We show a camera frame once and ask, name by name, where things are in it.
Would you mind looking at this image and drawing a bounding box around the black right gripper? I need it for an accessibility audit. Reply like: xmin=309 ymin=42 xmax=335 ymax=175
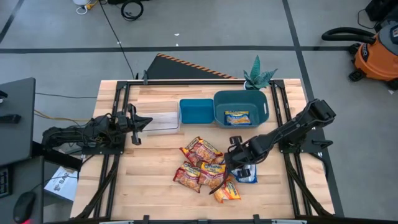
xmin=208 ymin=136 xmax=267 ymax=195

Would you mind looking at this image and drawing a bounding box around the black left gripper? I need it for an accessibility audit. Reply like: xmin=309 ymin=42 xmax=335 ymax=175
xmin=116 ymin=103 xmax=154 ymax=146

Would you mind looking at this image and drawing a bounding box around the orange Maruchan noodle packet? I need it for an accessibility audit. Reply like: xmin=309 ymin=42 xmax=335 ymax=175
xmin=213 ymin=177 xmax=242 ymax=204
xmin=198 ymin=161 xmax=228 ymax=190

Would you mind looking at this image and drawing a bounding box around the blue Maruchan noodle packet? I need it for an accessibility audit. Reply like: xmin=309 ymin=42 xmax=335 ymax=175
xmin=231 ymin=164 xmax=259 ymax=184

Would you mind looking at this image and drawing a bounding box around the red Maruchan noodle packet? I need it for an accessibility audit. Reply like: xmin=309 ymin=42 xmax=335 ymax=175
xmin=172 ymin=161 xmax=202 ymax=194
xmin=179 ymin=136 xmax=225 ymax=166

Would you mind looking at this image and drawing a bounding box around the clear plastic bin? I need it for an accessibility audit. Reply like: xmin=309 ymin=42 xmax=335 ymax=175
xmin=136 ymin=101 xmax=182 ymax=136

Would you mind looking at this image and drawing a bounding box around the small blue plastic bin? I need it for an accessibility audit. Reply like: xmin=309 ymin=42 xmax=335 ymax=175
xmin=179 ymin=98 xmax=215 ymax=125

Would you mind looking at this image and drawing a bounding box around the yellow and blue noodle packet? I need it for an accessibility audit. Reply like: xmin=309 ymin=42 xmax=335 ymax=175
xmin=224 ymin=110 xmax=252 ymax=126

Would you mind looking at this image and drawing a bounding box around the black mat with orange stripe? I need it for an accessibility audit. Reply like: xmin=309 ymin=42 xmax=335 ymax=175
xmin=146 ymin=52 xmax=239 ymax=80

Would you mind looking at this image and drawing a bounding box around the large teal plastic bin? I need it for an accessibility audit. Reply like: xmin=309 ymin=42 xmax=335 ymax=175
xmin=213 ymin=90 xmax=270 ymax=129

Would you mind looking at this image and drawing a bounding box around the black metal beam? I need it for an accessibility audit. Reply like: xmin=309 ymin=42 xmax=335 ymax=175
xmin=30 ymin=141 xmax=83 ymax=172

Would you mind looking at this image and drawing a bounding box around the white printed cardboard box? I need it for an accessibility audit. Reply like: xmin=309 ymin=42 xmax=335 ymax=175
xmin=44 ymin=166 xmax=79 ymax=202

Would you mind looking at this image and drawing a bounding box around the teal artificial potted plant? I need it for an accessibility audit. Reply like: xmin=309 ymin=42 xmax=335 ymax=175
xmin=243 ymin=55 xmax=279 ymax=91

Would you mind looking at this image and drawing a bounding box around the low dark grey desk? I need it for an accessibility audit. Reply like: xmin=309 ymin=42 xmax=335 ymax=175
xmin=0 ymin=156 xmax=45 ymax=224

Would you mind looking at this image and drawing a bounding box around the white device with yellow plug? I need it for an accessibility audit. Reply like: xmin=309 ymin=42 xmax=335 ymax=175
xmin=72 ymin=0 xmax=99 ymax=16

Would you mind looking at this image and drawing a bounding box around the black computer mouse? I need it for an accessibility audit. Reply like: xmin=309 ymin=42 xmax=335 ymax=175
xmin=12 ymin=190 xmax=37 ymax=224

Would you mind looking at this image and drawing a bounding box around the black keypad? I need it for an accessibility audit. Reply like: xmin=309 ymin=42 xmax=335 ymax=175
xmin=0 ymin=167 xmax=14 ymax=198

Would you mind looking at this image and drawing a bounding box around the orange shop vacuum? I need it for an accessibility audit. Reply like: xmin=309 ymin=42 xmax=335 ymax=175
xmin=348 ymin=23 xmax=398 ymax=91

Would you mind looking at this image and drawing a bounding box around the black case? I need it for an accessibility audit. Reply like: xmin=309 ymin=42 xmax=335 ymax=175
xmin=364 ymin=0 xmax=398 ymax=23

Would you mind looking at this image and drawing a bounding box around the black aluminium frame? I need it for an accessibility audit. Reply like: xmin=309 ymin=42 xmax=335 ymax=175
xmin=73 ymin=79 xmax=336 ymax=224

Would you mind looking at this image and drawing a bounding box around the thin black desk cable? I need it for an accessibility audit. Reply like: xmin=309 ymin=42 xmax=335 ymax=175
xmin=35 ymin=91 xmax=98 ymax=100

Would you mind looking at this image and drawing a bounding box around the yellow cable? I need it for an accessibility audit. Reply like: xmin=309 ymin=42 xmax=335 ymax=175
xmin=34 ymin=109 xmax=94 ymax=123

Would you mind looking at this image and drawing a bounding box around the long black floor cable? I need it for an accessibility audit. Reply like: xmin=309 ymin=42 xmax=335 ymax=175
xmin=98 ymin=0 xmax=137 ymax=80

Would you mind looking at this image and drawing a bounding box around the coiled black cable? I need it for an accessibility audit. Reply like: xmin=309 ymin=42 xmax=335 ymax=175
xmin=120 ymin=0 xmax=145 ymax=22

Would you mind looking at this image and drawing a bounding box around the black handle on desk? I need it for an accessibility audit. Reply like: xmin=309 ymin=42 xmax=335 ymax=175
xmin=0 ymin=114 xmax=22 ymax=124

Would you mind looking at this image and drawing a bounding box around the black vacuum hose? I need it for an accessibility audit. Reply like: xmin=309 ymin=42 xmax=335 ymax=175
xmin=321 ymin=27 xmax=379 ymax=45

